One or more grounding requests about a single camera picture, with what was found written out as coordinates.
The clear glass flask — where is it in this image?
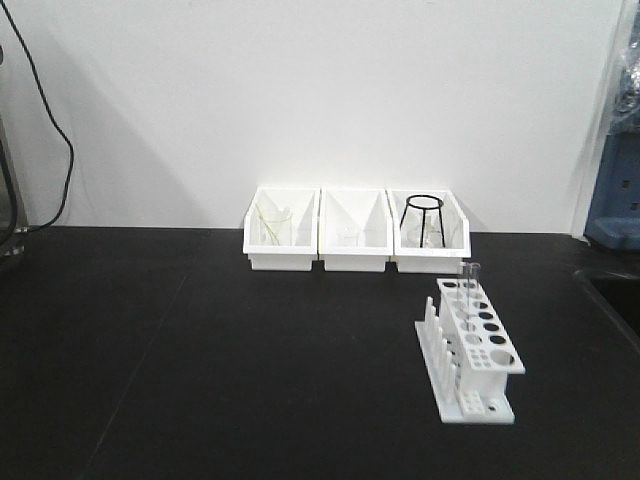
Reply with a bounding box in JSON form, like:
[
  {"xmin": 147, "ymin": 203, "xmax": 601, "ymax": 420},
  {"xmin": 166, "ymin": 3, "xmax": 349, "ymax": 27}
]
[{"xmin": 401, "ymin": 208, "xmax": 444, "ymax": 248}]

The black wire tripod stand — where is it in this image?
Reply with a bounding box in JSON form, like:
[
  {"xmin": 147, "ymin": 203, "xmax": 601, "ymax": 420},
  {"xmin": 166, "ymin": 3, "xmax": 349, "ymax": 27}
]
[{"xmin": 400, "ymin": 194, "xmax": 446, "ymax": 248}]

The black power cable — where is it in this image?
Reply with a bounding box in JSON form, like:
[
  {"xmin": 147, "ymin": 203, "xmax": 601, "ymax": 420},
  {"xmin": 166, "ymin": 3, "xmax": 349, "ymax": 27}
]
[{"xmin": 0, "ymin": 0, "xmax": 76, "ymax": 259}]

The right white storage bin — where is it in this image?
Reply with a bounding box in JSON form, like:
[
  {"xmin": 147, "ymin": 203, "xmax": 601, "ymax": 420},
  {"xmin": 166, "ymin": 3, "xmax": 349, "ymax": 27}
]
[{"xmin": 386, "ymin": 188, "xmax": 471, "ymax": 274}]

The small clear glass beaker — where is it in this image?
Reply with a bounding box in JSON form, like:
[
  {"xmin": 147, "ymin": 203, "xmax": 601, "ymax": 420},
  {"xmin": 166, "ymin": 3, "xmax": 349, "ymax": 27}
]
[{"xmin": 337, "ymin": 226, "xmax": 360, "ymax": 247}]

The plastic bag of pegs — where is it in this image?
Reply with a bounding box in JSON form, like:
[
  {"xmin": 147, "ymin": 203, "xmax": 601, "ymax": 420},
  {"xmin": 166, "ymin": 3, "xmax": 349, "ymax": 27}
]
[{"xmin": 616, "ymin": 40, "xmax": 639, "ymax": 117}]

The left white storage bin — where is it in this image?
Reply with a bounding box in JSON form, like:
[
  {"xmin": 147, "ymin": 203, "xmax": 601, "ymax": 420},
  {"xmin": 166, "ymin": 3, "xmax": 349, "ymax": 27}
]
[{"xmin": 243, "ymin": 186, "xmax": 320, "ymax": 271}]

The middle white storage bin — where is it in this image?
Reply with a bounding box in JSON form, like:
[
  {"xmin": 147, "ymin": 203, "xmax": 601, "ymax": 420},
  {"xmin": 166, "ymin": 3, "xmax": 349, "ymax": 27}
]
[{"xmin": 318, "ymin": 187, "xmax": 393, "ymax": 272}]

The yellow green stirring rod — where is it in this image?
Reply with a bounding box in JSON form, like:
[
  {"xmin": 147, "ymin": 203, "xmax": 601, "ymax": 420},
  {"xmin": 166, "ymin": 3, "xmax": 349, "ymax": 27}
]
[{"xmin": 256, "ymin": 206, "xmax": 279, "ymax": 246}]

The white storage bin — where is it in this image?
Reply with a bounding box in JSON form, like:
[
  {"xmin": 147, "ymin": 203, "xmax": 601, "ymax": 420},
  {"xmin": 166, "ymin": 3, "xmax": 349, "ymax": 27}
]
[
  {"xmin": 386, "ymin": 188, "xmax": 471, "ymax": 274},
  {"xmin": 318, "ymin": 187, "xmax": 393, "ymax": 272},
  {"xmin": 243, "ymin": 186, "xmax": 320, "ymax": 271}
]

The clear glass test tube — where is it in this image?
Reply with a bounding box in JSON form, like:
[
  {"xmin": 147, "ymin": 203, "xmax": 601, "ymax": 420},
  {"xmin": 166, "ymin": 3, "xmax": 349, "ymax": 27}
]
[{"xmin": 457, "ymin": 261, "xmax": 481, "ymax": 331}]

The black lab sink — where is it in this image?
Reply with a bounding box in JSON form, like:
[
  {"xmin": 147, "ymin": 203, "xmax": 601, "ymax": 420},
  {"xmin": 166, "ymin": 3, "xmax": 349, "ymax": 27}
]
[{"xmin": 573, "ymin": 269, "xmax": 640, "ymax": 351}]

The white test tube rack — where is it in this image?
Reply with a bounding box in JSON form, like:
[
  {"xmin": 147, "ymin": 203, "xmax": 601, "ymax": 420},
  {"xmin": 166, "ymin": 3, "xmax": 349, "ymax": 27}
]
[{"xmin": 415, "ymin": 278, "xmax": 526, "ymax": 424}]

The grey-blue drying pegboard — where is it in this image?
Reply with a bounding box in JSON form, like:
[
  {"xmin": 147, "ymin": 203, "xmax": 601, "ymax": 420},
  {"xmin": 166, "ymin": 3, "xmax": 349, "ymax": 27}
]
[{"xmin": 584, "ymin": 2, "xmax": 639, "ymax": 252}]

